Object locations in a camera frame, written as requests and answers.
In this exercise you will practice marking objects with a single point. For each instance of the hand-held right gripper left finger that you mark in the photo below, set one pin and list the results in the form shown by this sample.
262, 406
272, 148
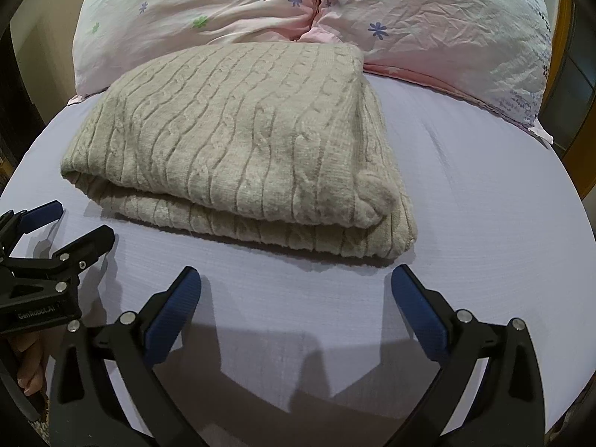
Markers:
173, 307

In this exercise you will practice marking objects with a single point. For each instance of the wooden headboard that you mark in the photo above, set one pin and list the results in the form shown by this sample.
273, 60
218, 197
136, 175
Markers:
575, 84

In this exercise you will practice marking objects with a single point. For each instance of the pink floral pillow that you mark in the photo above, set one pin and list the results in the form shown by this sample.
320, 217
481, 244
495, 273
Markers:
195, 18
437, 37

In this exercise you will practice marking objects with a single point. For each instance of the person's left hand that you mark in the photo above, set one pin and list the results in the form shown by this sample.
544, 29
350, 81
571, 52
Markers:
29, 368

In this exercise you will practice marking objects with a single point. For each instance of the lavender bed sheet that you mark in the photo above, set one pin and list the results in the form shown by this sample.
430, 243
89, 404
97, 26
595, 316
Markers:
298, 316

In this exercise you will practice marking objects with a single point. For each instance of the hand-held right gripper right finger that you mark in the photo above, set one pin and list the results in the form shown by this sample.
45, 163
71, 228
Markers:
420, 309

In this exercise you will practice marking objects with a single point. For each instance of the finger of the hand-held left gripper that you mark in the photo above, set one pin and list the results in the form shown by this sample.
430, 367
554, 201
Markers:
32, 214
88, 242

